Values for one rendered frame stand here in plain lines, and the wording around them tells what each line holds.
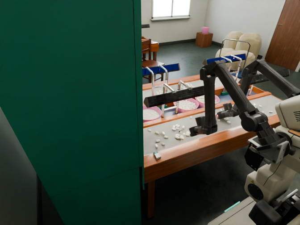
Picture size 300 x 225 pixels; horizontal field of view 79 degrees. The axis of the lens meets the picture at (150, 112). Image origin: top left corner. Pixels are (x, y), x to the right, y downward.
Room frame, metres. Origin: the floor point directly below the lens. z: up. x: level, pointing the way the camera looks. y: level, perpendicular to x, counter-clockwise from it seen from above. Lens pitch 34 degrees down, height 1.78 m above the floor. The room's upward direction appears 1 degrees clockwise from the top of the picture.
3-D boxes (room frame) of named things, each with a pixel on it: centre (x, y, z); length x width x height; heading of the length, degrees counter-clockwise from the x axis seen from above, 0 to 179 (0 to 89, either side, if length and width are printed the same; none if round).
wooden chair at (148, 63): (3.75, 0.00, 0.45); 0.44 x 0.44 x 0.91; 48
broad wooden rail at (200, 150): (1.21, -0.75, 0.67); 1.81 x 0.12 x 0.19; 113
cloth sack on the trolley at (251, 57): (4.21, -2.08, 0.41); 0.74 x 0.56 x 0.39; 119
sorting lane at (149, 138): (1.41, -0.67, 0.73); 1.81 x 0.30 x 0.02; 113
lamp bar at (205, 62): (2.19, -0.92, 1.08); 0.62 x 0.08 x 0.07; 113
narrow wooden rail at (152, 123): (1.57, -0.60, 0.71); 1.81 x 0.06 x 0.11; 113
